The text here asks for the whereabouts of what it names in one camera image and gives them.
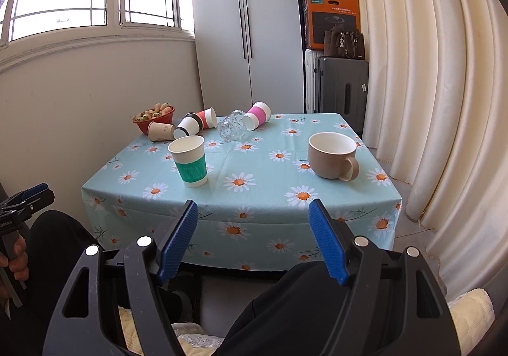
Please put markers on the cream curtain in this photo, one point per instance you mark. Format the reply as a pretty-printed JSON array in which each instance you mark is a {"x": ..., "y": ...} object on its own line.
[{"x": 428, "y": 82}]

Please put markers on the orange and black cardboard box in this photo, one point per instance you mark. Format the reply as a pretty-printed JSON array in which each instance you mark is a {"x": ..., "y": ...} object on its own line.
[{"x": 333, "y": 11}]

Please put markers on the clear glass mug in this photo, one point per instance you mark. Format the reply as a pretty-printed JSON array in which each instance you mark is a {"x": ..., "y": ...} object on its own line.
[{"x": 230, "y": 128}]

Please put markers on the white wardrobe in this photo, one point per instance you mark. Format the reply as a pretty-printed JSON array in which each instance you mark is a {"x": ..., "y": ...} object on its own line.
[{"x": 222, "y": 23}]

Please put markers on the red bowl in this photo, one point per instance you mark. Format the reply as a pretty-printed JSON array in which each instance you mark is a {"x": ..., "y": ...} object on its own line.
[{"x": 141, "y": 126}]

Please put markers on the pink sleeve paper cup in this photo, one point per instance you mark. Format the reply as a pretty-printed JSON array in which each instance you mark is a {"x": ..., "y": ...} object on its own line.
[{"x": 258, "y": 116}]

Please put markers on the person's black trousers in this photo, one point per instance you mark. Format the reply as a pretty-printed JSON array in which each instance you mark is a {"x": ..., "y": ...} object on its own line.
[{"x": 59, "y": 237}]

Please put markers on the black and white paper cup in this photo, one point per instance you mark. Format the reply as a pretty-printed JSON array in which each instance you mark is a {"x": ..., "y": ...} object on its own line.
[{"x": 188, "y": 126}]

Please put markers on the red paper cup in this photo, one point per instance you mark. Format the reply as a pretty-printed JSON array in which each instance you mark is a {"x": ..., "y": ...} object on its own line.
[{"x": 207, "y": 118}]

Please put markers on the green sleeve paper cup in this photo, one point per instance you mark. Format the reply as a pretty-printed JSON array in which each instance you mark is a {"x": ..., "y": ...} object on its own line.
[{"x": 190, "y": 169}]

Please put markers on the blue daisy tablecloth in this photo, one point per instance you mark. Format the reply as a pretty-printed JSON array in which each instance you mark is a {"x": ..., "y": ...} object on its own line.
[{"x": 258, "y": 165}]

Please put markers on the plain beige paper cup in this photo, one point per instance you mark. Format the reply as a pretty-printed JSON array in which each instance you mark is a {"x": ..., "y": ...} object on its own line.
[{"x": 160, "y": 132}]

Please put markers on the brown handbag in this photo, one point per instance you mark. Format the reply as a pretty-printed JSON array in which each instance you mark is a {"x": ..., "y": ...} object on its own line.
[{"x": 343, "y": 46}]

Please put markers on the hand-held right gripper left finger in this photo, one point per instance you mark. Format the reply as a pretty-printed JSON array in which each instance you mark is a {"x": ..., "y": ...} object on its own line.
[{"x": 177, "y": 245}]

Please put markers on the person's left hand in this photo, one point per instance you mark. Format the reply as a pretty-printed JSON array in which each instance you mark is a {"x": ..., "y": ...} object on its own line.
[{"x": 18, "y": 259}]

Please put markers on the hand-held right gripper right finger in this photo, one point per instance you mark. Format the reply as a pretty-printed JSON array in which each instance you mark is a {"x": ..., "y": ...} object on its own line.
[{"x": 328, "y": 241}]

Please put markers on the pile of small fruits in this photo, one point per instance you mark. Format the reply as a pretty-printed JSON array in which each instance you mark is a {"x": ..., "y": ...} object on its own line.
[{"x": 153, "y": 113}]

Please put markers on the grey suitcase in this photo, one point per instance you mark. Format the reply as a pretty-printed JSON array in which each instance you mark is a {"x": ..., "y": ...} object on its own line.
[{"x": 337, "y": 90}]

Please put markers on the beige ceramic mug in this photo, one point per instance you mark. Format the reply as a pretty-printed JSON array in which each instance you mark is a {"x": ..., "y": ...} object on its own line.
[{"x": 329, "y": 159}]

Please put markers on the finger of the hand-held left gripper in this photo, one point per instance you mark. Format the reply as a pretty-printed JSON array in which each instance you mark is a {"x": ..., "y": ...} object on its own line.
[{"x": 31, "y": 199}]

